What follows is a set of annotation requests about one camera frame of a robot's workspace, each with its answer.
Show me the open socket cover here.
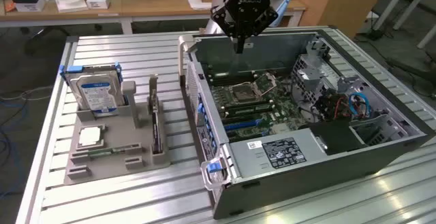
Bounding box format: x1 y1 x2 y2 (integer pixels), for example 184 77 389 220
253 70 279 96

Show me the red wire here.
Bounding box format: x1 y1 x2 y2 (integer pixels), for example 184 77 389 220
335 97 352 118

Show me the blue floor cable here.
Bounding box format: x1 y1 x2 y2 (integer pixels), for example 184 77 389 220
0 101 25 201

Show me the silver CPU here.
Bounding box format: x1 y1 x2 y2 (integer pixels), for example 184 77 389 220
79 127 104 147

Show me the white paper stack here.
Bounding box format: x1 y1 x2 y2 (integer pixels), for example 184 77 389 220
184 0 213 11

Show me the black floor device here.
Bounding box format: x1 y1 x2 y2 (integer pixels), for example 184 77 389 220
364 10 387 41

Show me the gpu card with metal bracket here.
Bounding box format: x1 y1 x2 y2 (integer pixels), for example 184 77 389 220
147 73 164 156

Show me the white floor cable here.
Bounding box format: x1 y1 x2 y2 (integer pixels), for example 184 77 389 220
0 85 52 102

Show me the hard disk in blue carrier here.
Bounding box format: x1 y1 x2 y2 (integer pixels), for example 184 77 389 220
59 61 125 119

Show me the open dark grey PC case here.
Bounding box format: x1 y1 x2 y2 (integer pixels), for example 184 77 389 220
177 24 436 221

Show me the green RAM stick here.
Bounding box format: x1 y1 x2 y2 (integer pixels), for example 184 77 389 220
87 146 128 158

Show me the grey parts rack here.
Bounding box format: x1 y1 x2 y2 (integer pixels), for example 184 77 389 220
64 80 175 186

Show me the blue wire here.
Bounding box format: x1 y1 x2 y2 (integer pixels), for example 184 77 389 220
348 92 372 119

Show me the CPU socket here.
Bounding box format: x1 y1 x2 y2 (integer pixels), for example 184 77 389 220
231 82 264 103

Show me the black chair base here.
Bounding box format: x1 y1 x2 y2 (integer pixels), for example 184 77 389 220
19 24 73 57

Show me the small white labelled box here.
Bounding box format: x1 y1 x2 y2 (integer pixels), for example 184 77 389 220
85 0 112 10

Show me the white round holder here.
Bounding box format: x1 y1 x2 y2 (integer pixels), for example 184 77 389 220
55 0 88 13

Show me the green motherboard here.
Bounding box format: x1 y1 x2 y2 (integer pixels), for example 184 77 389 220
203 63 316 143

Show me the installed black RAM stick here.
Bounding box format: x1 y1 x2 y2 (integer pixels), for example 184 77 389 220
224 102 273 118

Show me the blue case latch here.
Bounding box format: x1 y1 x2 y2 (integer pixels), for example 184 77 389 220
207 158 223 174

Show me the grey metal disk bay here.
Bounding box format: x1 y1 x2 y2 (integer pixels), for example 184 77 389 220
291 53 341 103

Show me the grey power supply unit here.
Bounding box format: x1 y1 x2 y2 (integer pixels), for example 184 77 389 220
229 128 329 179

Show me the wooden desk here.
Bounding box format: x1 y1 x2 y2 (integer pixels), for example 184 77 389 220
0 0 307 29

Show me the blue expansion slot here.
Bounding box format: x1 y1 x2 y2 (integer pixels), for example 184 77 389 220
223 118 264 132

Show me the white box with black lid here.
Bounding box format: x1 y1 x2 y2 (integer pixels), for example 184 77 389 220
9 0 47 13

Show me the wooden cabinet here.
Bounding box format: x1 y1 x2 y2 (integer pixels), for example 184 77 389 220
288 0 391 39

